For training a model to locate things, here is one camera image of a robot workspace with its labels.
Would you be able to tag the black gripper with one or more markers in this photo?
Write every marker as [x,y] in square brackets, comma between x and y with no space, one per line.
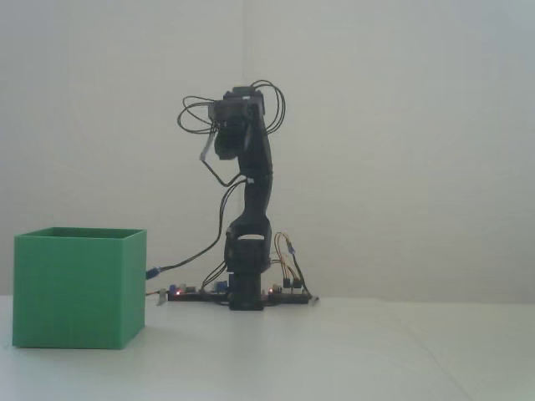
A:
[227,109]

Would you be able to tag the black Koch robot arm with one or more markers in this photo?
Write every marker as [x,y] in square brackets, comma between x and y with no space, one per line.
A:
[255,200]

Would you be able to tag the green plastic bin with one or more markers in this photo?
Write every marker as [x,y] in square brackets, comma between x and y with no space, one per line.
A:
[71,292]

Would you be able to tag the grey table clamp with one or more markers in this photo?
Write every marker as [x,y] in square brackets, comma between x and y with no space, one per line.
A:
[313,300]
[160,297]

